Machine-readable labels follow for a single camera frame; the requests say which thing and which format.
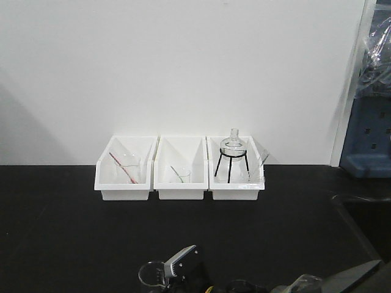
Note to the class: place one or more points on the clear glass beaker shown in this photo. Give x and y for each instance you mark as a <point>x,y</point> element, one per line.
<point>152,278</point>

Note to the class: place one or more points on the black wire tripod stand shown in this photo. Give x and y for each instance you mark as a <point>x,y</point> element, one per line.
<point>231,157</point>

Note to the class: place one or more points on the large beaker in left bin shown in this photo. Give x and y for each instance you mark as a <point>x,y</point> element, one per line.
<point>128,171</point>

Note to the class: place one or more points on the blue perforated crate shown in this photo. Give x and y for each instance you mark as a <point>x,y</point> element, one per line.
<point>366,149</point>

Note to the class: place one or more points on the clear plastic bag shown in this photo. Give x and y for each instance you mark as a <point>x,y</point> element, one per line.
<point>375,73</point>

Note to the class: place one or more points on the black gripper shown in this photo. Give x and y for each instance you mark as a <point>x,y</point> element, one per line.
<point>203,285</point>

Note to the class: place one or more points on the black lab sink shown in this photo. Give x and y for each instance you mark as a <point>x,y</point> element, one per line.
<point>369,219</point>

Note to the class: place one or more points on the small beaker in middle bin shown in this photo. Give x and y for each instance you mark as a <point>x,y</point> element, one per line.
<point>183,175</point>

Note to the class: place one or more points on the white storage bin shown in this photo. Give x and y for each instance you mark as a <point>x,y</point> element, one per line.
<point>189,152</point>
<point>236,189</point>
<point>124,170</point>

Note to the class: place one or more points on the left white storage bin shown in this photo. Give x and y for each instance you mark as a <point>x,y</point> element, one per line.
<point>124,170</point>

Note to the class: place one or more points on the middle white storage bin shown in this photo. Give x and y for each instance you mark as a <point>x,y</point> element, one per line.
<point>189,152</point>

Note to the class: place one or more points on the right white storage bin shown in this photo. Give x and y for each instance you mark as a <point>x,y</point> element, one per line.
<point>236,189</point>

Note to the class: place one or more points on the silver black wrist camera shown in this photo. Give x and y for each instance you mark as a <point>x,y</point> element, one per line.
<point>186,264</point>

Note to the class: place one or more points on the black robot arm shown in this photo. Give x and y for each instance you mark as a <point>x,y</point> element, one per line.
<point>340,282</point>

